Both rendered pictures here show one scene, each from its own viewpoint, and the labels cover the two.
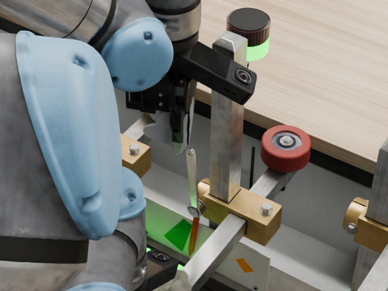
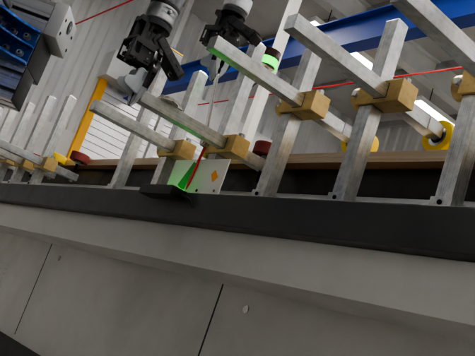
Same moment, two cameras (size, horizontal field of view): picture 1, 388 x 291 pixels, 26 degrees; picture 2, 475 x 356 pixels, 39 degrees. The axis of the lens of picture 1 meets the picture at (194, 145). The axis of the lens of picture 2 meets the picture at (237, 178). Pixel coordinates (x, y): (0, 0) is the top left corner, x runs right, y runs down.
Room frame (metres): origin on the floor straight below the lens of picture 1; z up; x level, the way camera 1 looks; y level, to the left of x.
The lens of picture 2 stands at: (-0.66, -0.76, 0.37)
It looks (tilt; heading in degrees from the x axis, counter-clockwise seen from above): 13 degrees up; 22
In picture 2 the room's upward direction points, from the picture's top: 19 degrees clockwise
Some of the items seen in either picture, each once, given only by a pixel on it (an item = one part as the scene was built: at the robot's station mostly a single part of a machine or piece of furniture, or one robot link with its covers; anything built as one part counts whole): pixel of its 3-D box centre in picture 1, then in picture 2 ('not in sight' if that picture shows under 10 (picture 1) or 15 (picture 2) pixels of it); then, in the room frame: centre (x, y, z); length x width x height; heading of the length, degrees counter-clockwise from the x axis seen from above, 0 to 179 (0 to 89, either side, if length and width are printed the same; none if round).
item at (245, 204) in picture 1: (237, 207); (226, 147); (0.90, -0.07, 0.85); 0.13 x 0.06 x 0.05; 57
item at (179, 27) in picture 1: (169, 14); (236, 6); (0.86, 0.03, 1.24); 0.08 x 0.08 x 0.05
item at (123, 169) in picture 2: not in sight; (138, 129); (1.19, 0.38, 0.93); 0.05 x 0.04 x 0.45; 57
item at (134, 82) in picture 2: not in sight; (133, 84); (0.62, 0.08, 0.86); 0.06 x 0.03 x 0.09; 147
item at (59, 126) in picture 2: not in sight; (50, 147); (1.60, 1.00, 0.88); 0.03 x 0.03 x 0.48; 57
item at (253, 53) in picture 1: (247, 41); (266, 63); (0.95, -0.07, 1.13); 0.06 x 0.06 x 0.02
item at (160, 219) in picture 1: (199, 243); (195, 176); (0.91, -0.01, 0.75); 0.26 x 0.01 x 0.10; 57
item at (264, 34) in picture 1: (247, 26); (269, 55); (0.95, -0.07, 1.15); 0.06 x 0.06 x 0.02
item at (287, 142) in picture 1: (284, 164); (263, 163); (0.99, -0.15, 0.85); 0.08 x 0.08 x 0.11
